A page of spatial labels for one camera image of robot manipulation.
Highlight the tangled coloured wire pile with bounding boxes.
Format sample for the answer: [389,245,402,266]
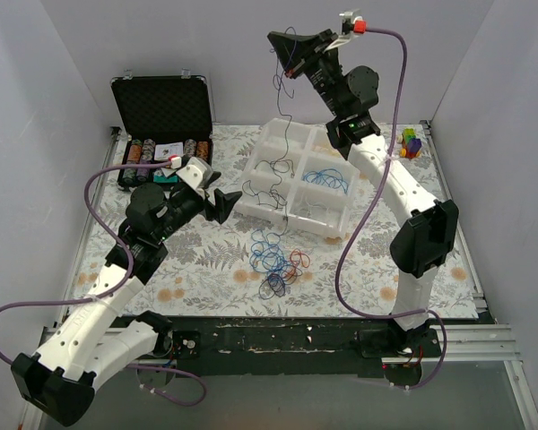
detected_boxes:
[248,228,314,300]

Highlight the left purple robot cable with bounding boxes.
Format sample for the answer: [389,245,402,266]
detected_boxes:
[0,160,207,408]

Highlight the thin blue wire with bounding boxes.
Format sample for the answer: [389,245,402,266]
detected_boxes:
[305,168,353,194]

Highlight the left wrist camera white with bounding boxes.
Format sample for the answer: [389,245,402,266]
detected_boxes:
[176,157,213,200]

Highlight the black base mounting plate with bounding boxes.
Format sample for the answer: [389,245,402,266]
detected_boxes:
[116,315,445,378]

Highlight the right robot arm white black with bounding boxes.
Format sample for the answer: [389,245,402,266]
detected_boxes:
[267,21,459,357]

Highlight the thin dark wire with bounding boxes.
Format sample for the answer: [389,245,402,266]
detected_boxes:
[256,158,297,177]

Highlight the colourful toy block figure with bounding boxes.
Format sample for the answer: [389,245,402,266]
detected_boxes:
[398,128,422,159]

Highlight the thin white wire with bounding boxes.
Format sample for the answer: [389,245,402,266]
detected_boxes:
[295,199,337,220]

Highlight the playing card deck box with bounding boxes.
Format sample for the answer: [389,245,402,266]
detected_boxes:
[153,142,184,162]

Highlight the black poker chip case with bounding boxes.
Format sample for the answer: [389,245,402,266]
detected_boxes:
[109,73,214,193]

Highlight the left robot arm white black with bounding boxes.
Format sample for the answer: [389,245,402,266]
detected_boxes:
[11,166,242,426]

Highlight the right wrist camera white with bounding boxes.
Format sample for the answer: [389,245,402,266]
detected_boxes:
[325,9,367,51]

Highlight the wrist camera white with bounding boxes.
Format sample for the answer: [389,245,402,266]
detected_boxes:
[325,9,367,51]
[176,157,213,200]

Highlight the white plastic compartment tray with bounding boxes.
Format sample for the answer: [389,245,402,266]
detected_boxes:
[235,118,359,237]

